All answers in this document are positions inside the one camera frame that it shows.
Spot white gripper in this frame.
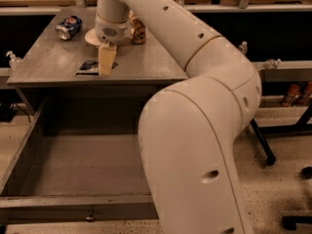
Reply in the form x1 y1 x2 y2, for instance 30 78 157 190
95 16 128 76

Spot blueberry rxbar dark wrapper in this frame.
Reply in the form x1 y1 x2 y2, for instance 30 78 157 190
77 60 109 76

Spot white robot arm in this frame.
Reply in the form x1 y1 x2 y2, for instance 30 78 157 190
96 0 261 234

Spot grey cabinet with top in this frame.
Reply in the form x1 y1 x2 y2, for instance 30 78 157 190
8 7 186 113

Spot open grey top drawer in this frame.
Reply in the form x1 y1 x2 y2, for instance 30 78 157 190
0 92 157 224

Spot white ceramic bowl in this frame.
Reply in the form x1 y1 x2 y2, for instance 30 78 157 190
85 28 100 47

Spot gold crushed drink can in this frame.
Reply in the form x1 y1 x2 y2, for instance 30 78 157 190
129 11 146 44

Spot blue crushed soda can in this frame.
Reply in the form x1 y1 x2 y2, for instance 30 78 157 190
56 16 83 41

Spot clear pump sanitizer bottle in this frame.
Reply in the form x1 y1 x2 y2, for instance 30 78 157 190
6 51 21 70

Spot clear plastic water bottle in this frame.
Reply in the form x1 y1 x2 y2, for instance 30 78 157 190
238 41 248 55

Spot crumpled clear plastic wrap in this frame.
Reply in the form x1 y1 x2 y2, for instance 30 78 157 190
264 58 282 69

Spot black metal stand base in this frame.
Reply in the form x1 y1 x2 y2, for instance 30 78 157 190
251 104 312 166

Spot orange spray bottles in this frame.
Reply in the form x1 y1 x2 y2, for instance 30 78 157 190
280 81 312 107

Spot black chair caster base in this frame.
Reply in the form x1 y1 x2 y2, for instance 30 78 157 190
281 166 312 231

